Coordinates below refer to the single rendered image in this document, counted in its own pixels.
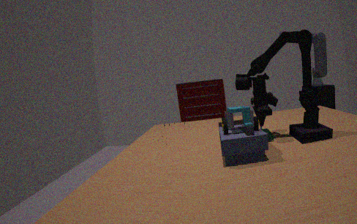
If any green tray rim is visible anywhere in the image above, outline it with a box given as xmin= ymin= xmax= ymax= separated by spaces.
xmin=262 ymin=128 xmax=274 ymax=140

